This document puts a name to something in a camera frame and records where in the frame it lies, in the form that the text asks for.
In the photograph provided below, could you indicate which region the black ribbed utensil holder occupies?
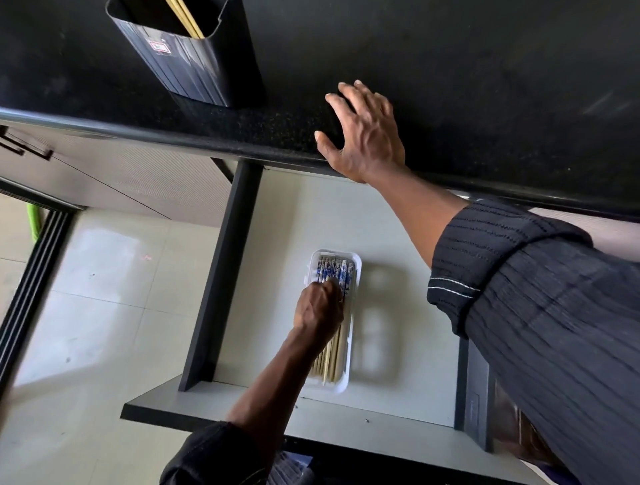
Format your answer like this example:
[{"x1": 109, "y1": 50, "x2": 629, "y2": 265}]
[{"x1": 105, "y1": 0, "x2": 265, "y2": 109}]

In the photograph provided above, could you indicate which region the green plastic object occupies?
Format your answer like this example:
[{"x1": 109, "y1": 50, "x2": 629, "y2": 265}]
[{"x1": 25, "y1": 202, "x2": 47, "y2": 244}]

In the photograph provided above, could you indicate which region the open grey drawer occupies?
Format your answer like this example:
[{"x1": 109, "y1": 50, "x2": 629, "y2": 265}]
[{"x1": 120, "y1": 159, "x2": 551, "y2": 485}]

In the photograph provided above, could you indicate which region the person's right forearm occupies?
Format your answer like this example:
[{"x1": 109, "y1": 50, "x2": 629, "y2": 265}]
[{"x1": 367, "y1": 164, "x2": 640, "y2": 485}]

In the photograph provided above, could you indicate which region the person's left forearm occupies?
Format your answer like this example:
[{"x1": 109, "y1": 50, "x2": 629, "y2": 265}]
[{"x1": 160, "y1": 326, "x2": 332, "y2": 485}]

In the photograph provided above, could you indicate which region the bundle of blue patterned chopsticks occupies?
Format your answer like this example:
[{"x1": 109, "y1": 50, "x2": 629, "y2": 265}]
[{"x1": 309, "y1": 255, "x2": 356, "y2": 385}]

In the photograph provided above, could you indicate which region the black cabinet handle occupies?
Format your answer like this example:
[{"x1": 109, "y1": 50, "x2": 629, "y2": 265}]
[{"x1": 0, "y1": 125, "x2": 54, "y2": 161}]

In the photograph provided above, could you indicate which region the white plastic tray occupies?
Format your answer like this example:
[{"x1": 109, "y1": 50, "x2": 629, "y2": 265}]
[{"x1": 301, "y1": 249, "x2": 363, "y2": 394}]

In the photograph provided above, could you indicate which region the person's right hand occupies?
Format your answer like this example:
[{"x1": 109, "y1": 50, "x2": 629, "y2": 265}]
[{"x1": 314, "y1": 80, "x2": 407, "y2": 185}]

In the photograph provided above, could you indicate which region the yellow chopstick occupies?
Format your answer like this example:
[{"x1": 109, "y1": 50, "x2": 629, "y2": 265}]
[
  {"x1": 165, "y1": 0, "x2": 199, "y2": 39},
  {"x1": 175, "y1": 0, "x2": 206, "y2": 40}
]

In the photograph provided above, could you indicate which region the black sliding door track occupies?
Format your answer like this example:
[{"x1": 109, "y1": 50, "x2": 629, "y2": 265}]
[{"x1": 0, "y1": 177, "x2": 84, "y2": 398}]

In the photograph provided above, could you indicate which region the grey cabinet door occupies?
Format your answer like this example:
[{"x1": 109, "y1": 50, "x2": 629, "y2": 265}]
[{"x1": 0, "y1": 121, "x2": 237, "y2": 221}]

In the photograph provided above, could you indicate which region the person's left hand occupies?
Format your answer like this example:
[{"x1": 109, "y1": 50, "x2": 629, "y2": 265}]
[{"x1": 293, "y1": 279, "x2": 347, "y2": 346}]

